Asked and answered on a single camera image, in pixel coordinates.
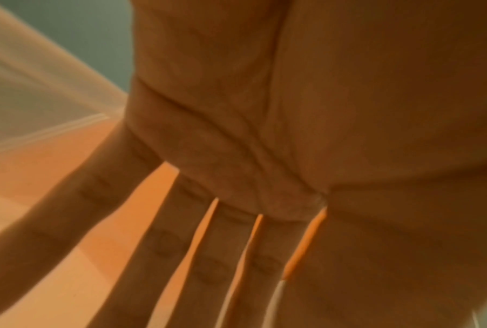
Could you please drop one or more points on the person's left hand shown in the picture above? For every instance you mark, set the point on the person's left hand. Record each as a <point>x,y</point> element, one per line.
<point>328,112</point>

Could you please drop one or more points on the clear plastic bag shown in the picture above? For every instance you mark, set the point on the clear plastic bag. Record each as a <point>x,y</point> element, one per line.
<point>33,96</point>

